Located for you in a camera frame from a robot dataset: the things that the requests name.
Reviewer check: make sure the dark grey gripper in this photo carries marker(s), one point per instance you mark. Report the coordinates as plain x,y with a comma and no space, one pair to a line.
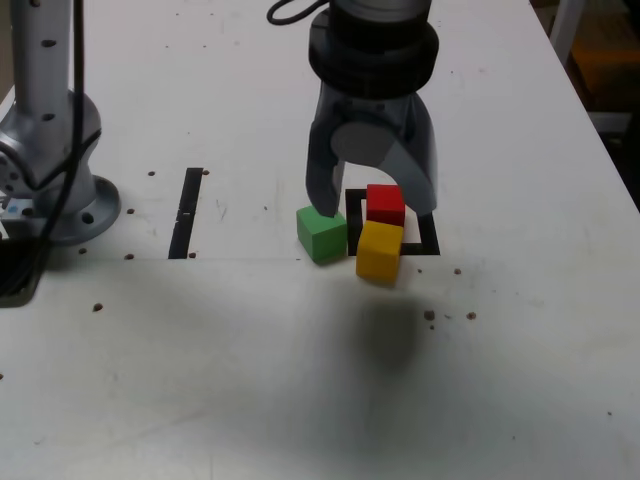
370,107

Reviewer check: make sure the red cube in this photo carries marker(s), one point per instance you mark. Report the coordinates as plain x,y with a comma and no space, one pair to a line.
385,205

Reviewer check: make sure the yellow cube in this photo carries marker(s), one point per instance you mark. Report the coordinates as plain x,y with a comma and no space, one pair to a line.
380,252

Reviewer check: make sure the green cube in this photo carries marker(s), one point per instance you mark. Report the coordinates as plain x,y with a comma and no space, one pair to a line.
325,242

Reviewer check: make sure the black tape square outline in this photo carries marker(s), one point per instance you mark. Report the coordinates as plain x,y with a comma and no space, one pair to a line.
430,245

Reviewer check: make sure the black tape strip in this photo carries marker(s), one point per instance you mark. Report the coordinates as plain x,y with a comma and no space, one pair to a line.
182,235

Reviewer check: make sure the yellow box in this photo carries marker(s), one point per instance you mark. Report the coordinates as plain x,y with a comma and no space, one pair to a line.
610,70

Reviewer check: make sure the white metal frame leg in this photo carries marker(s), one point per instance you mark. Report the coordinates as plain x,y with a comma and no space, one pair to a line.
562,30

